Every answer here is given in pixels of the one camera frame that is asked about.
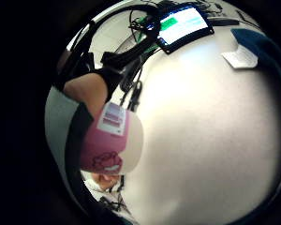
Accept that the blue cloth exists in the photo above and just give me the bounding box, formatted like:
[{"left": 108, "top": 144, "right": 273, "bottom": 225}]
[{"left": 230, "top": 28, "right": 281, "bottom": 104}]

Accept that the black flat bar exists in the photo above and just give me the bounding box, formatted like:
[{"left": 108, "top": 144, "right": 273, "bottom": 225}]
[{"left": 207, "top": 18, "right": 241, "bottom": 27}]

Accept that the the person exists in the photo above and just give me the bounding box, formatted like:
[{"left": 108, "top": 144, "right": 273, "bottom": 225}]
[{"left": 44, "top": 85, "right": 126, "bottom": 217}]

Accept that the black glove cable bundle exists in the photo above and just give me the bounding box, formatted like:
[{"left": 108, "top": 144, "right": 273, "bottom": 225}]
[{"left": 117, "top": 37, "right": 160, "bottom": 113}]

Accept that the pink cup with white label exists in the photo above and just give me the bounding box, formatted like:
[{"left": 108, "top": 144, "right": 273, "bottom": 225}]
[{"left": 79, "top": 101, "right": 144, "bottom": 175}]

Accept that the white paper card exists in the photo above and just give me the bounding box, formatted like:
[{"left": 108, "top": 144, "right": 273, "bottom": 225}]
[{"left": 221, "top": 44, "right": 259, "bottom": 69}]

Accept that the black framed display screen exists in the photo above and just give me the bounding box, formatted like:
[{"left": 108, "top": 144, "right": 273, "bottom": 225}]
[{"left": 155, "top": 5, "right": 215, "bottom": 55}]

